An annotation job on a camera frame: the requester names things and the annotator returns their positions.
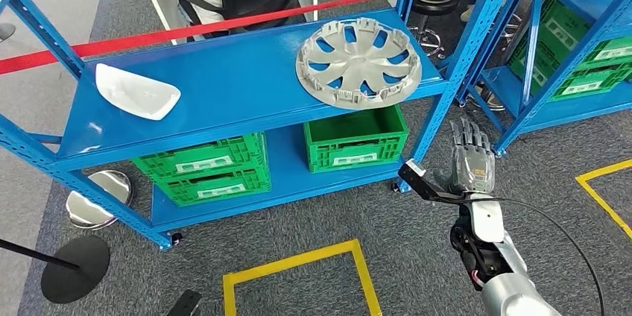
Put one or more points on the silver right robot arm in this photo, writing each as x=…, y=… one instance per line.
x=513, y=299

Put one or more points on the open green plastic crate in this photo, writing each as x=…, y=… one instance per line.
x=355, y=153

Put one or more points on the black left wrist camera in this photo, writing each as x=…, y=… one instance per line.
x=183, y=305

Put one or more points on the yellow floor tape square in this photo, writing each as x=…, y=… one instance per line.
x=584, y=180
x=296, y=259

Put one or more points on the folded green plastic crate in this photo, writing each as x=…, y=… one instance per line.
x=212, y=190
x=197, y=155

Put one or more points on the white mirror cover shell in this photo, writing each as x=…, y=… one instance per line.
x=133, y=91

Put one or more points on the red barrier belt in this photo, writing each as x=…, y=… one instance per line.
x=123, y=42

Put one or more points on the chrome round stool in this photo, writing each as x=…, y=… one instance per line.
x=94, y=205
x=486, y=99

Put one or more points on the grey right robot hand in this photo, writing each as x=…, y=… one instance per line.
x=474, y=170

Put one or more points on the black belt stanchion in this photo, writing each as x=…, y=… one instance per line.
x=74, y=274

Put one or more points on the silver wheel hubcap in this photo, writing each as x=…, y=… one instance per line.
x=360, y=64

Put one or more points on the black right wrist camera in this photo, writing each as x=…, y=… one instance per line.
x=419, y=183

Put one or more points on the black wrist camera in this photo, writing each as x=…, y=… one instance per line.
x=419, y=183
x=183, y=305

